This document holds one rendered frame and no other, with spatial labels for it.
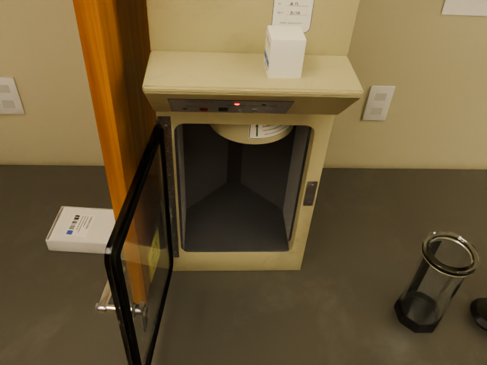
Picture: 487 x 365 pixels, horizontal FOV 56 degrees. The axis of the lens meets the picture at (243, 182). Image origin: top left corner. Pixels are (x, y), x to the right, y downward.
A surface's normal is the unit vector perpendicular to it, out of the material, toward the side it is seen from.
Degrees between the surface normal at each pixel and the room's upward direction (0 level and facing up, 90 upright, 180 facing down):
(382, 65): 90
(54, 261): 0
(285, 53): 90
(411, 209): 0
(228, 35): 90
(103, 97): 90
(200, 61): 0
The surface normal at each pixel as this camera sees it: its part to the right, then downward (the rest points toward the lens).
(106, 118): 0.05, 0.66
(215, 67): 0.05, -0.75
